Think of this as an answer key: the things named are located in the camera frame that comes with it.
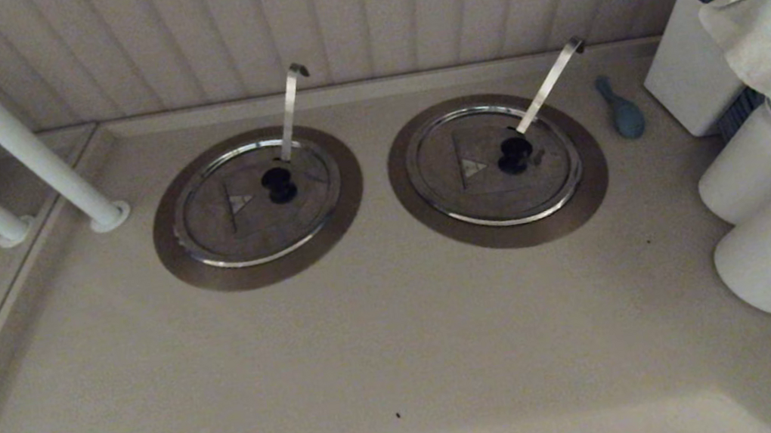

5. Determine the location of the steel ladle handle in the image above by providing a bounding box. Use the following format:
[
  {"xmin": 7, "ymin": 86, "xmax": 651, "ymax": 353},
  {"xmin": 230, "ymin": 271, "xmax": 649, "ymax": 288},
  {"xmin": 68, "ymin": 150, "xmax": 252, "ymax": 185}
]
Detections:
[
  {"xmin": 503, "ymin": 36, "xmax": 597, "ymax": 137},
  {"xmin": 267, "ymin": 61, "xmax": 323, "ymax": 164}
]

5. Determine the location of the hinged steel lid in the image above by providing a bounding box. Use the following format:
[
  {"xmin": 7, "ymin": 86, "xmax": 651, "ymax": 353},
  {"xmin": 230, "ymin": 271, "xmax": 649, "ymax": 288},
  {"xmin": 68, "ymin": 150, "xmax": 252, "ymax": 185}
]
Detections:
[
  {"xmin": 164, "ymin": 130, "xmax": 351, "ymax": 277},
  {"xmin": 398, "ymin": 92, "xmax": 589, "ymax": 240}
]

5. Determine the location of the blue plastic spoon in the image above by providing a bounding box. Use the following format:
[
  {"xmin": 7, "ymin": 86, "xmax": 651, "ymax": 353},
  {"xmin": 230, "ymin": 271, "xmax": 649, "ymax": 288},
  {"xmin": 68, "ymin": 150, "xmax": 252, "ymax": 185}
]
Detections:
[{"xmin": 593, "ymin": 70, "xmax": 648, "ymax": 144}]

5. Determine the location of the white rectangular holder box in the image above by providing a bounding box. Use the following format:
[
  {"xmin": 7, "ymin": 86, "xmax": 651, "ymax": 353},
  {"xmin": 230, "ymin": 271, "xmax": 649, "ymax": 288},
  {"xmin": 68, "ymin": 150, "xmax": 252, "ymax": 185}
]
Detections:
[{"xmin": 630, "ymin": 0, "xmax": 755, "ymax": 145}]

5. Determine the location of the brown metal well ring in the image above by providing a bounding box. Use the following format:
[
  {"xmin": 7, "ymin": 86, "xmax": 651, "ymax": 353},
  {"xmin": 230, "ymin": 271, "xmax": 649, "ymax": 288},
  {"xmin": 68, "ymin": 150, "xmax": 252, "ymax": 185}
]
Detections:
[
  {"xmin": 379, "ymin": 77, "xmax": 618, "ymax": 267},
  {"xmin": 140, "ymin": 114, "xmax": 377, "ymax": 304}
]

